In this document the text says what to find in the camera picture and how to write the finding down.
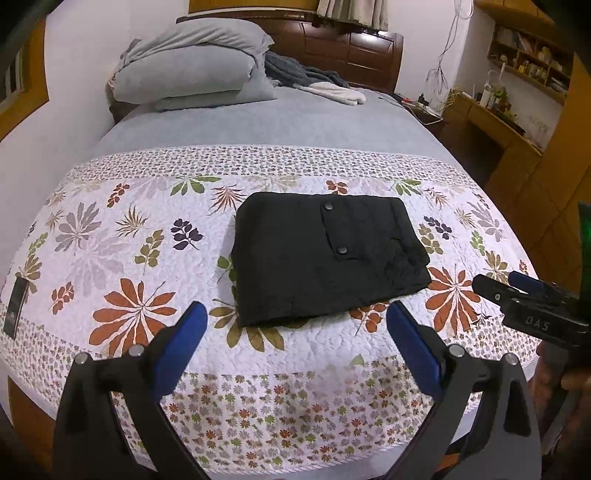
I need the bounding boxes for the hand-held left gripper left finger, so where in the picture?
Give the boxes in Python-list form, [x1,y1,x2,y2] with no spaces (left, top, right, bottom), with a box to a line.
[52,301,218,480]

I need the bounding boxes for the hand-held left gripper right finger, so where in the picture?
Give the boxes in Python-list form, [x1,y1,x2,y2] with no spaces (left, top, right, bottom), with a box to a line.
[385,300,544,480]

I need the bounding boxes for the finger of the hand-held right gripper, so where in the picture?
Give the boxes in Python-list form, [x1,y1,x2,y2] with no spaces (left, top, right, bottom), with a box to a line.
[472,274,523,308]
[508,271,563,302]

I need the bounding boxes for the black pants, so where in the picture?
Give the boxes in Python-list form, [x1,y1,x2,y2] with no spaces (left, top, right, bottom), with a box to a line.
[230,191,432,328]

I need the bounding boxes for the person's right hand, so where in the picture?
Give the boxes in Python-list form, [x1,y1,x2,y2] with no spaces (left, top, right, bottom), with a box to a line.
[533,342,591,401]

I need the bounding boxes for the light wooden cabinet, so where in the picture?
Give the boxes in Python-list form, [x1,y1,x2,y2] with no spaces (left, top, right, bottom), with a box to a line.
[482,48,591,289]

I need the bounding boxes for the floral quilted bedspread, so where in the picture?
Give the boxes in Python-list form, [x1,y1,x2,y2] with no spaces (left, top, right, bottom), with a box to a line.
[0,145,550,472]

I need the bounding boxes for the black smartphone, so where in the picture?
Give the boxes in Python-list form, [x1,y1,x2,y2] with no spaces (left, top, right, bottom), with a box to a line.
[1,276,29,335]

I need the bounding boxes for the power strip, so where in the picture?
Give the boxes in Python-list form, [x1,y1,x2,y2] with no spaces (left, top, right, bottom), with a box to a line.
[401,98,445,124]

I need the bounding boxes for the white fluffy towel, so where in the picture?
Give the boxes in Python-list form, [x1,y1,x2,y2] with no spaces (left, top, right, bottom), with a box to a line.
[308,81,368,108]

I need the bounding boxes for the dark wooden headboard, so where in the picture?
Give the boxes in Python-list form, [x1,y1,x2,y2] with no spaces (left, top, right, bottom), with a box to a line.
[176,11,405,93]

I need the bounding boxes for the grey pillows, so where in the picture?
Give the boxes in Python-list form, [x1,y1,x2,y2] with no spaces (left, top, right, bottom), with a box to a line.
[112,21,279,113]

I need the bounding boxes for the grey knit blanket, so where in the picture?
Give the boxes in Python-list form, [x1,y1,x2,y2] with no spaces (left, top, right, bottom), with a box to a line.
[263,51,352,91]

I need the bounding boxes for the beige curtain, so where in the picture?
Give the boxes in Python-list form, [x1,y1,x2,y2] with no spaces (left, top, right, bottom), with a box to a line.
[316,0,389,31]

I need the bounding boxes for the wooden framed window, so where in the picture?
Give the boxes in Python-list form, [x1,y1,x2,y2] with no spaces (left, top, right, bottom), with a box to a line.
[0,34,49,140]

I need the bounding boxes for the wooden wall shelf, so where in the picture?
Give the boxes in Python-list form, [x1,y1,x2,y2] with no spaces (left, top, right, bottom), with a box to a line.
[487,22,574,105]

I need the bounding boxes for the hanging cables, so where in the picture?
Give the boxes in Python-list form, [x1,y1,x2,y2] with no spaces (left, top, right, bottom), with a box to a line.
[426,0,465,95]

